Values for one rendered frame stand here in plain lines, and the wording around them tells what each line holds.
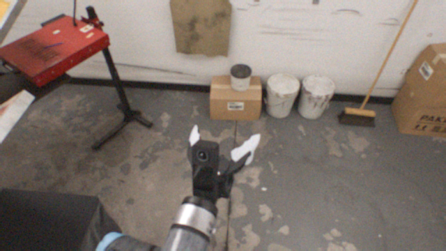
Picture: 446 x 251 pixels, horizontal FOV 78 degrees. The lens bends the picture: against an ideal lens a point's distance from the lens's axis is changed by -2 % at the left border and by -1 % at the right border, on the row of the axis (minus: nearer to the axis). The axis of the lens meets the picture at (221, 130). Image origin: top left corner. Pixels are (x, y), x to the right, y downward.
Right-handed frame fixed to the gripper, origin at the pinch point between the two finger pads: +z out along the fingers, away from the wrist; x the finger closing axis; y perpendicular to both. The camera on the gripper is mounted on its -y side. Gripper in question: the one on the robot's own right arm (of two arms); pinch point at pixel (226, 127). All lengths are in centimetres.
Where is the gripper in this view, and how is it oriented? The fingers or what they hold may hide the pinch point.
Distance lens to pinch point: 63.2
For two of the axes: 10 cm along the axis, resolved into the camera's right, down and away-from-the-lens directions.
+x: 9.5, 1.4, -2.9
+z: 2.9, -7.4, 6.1
